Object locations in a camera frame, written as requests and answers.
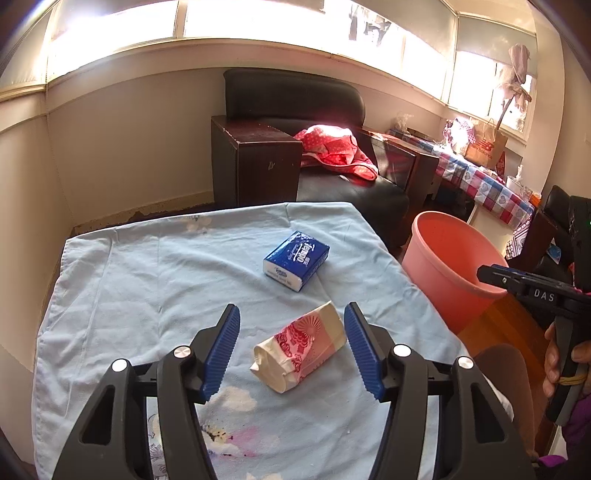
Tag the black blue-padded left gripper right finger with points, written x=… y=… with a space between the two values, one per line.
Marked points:
x=475 y=438

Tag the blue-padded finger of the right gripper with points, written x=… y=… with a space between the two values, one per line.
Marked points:
x=511 y=280

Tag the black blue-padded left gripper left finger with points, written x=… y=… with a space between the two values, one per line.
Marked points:
x=139 y=411

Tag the pink plastic trash bucket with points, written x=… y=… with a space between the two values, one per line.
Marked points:
x=442 y=259

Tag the plaid tablecloth side table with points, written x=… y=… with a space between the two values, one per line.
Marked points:
x=489 y=205

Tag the brown paper shopping bag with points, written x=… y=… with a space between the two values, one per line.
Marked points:
x=486 y=145

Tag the light blue floral tablecloth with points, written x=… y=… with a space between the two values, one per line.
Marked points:
x=139 y=290

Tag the red white paper cup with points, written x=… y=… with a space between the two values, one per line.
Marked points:
x=286 y=358

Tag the pink cloth on pole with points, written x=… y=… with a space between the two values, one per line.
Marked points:
x=511 y=81

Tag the blue Tempo tissue pack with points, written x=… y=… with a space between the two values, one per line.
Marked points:
x=295 y=260

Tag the red polka dot cloth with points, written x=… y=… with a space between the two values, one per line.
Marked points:
x=335 y=149

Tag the black leather armchair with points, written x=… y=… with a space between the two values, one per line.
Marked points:
x=256 y=160

